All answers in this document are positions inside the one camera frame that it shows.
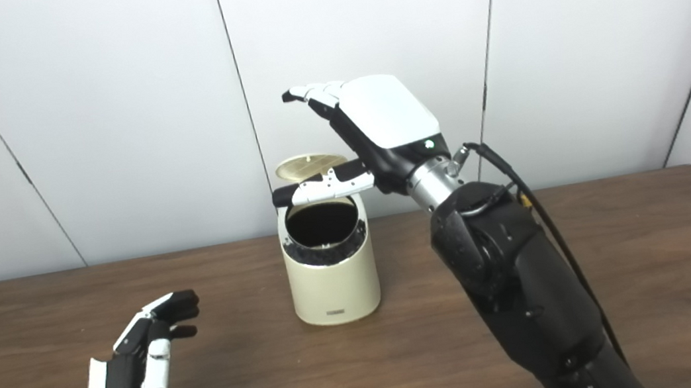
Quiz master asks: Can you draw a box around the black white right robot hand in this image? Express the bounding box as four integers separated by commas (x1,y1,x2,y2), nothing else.
258,66,455,212

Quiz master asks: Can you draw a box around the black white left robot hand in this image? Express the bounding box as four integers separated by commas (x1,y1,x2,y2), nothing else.
71,289,211,388

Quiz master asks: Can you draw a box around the round cream bin lid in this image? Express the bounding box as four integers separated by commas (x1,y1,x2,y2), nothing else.
273,149,349,185

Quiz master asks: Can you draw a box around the cream-colored tabletop bin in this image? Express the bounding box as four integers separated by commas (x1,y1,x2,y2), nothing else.
269,146,384,331

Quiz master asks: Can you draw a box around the black bin liner bag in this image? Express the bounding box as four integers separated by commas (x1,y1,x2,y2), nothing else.
278,195,373,271

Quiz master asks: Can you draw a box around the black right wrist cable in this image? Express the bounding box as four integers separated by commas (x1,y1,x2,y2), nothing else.
451,126,629,383

